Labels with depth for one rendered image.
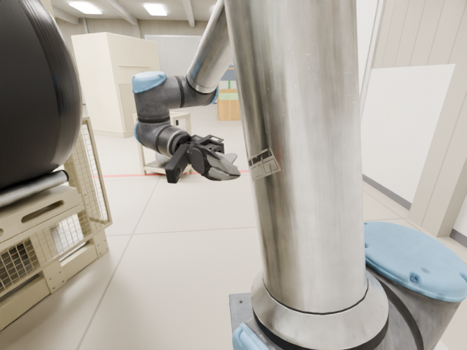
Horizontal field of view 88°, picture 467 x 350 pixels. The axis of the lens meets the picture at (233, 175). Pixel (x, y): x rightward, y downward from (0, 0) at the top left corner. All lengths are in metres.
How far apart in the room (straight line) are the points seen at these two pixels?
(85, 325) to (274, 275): 1.46
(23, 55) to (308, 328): 0.71
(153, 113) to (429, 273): 0.64
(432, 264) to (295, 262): 0.23
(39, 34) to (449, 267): 0.87
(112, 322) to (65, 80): 1.24
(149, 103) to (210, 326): 1.15
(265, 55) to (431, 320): 0.37
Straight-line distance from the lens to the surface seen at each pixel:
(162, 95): 0.70
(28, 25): 0.76
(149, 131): 0.72
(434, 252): 0.46
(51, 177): 0.91
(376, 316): 0.30
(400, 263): 0.40
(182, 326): 1.50
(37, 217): 0.90
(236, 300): 0.78
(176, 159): 0.59
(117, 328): 1.58
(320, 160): 0.21
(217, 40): 0.58
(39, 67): 0.73
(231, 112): 7.55
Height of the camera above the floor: 1.19
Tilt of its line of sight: 22 degrees down
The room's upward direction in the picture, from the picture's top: straight up
